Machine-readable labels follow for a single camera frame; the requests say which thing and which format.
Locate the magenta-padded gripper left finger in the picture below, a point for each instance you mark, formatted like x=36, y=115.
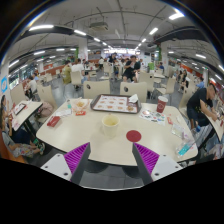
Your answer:
x=76, y=158

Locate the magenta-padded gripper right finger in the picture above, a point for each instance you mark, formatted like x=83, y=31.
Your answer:
x=146, y=158

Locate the clear bottle with blue cap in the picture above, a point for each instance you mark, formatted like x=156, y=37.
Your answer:
x=185, y=148

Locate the flat round red coaster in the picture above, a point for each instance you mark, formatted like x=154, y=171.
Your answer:
x=133, y=136

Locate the printed picture leaflet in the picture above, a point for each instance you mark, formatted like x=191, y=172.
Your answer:
x=152, y=117

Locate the clear plastic packet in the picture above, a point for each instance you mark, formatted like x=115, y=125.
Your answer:
x=178, y=130

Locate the small red box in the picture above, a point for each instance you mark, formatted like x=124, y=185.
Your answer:
x=53, y=121

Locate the cream paper cup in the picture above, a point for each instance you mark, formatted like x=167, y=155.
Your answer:
x=110, y=128

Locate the white paper slip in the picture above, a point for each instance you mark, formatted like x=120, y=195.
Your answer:
x=63, y=112

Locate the red paper cup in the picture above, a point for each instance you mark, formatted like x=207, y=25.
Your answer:
x=161, y=105

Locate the white napkin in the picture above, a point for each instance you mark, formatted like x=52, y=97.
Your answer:
x=134, y=98

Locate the dark food tray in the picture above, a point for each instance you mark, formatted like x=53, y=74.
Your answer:
x=111, y=104

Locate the beige neighbouring table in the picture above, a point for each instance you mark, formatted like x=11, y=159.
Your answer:
x=216, y=126
x=28, y=111

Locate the person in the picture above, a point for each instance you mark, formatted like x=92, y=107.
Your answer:
x=11, y=136
x=66, y=73
x=198, y=105
x=131, y=68
x=32, y=86
x=78, y=68

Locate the beige chair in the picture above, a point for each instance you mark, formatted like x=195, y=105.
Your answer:
x=96, y=89
x=135, y=90

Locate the ceiling air conditioner unit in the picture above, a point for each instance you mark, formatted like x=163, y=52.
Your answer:
x=99, y=26

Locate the ceiling lights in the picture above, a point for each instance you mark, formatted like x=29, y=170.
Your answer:
x=40, y=27

